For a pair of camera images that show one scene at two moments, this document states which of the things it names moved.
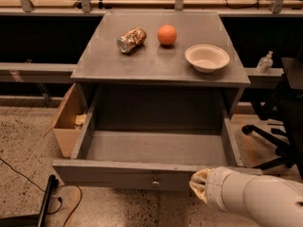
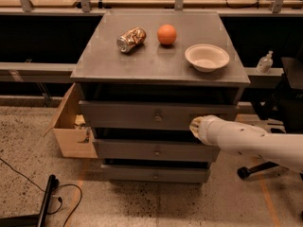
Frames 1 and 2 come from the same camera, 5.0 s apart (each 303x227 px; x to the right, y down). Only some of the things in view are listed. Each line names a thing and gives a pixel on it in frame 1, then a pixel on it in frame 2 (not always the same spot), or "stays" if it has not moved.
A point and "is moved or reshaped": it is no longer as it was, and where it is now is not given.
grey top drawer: (151, 141) is moved or reshaped
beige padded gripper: (215, 186) → (205, 130)
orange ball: (167, 35) stays
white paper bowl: (206, 58) stays
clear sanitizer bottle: (265, 63) stays
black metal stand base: (34, 219) stays
